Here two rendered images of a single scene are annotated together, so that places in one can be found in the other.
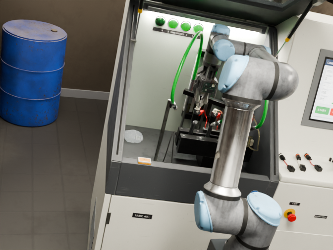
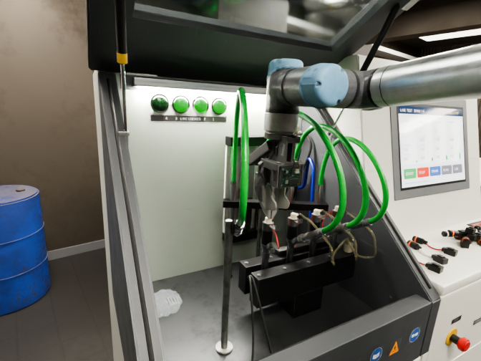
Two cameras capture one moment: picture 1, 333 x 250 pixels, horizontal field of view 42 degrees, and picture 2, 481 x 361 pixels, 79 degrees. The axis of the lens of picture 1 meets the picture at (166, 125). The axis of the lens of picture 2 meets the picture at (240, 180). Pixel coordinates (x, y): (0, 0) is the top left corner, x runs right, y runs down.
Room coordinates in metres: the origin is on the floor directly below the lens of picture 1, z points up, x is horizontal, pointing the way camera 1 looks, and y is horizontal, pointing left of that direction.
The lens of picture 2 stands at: (1.11, 0.15, 1.38)
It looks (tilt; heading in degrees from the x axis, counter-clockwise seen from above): 14 degrees down; 344
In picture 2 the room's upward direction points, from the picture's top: 3 degrees clockwise
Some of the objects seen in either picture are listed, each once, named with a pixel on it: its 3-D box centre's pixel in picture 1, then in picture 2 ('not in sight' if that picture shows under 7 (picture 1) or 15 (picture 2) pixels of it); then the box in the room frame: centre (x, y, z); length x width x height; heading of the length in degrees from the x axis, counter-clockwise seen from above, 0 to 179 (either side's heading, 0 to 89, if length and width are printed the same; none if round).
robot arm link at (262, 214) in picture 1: (257, 218); not in sight; (1.12, -0.35, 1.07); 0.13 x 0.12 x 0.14; 99
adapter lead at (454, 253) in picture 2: (312, 161); (434, 245); (1.74, -0.67, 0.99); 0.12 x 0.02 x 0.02; 21
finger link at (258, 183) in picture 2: (198, 86); (264, 183); (1.74, -0.09, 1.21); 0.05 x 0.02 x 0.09; 102
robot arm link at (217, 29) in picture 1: (218, 39); (284, 87); (1.72, -0.12, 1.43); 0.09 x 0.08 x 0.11; 9
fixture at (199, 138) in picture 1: (211, 151); (298, 280); (1.77, -0.23, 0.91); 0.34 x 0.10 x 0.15; 102
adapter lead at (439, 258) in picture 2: (300, 161); (426, 251); (1.71, -0.61, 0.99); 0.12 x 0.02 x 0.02; 3
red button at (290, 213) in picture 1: (291, 216); (459, 341); (1.57, -0.61, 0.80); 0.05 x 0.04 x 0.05; 102
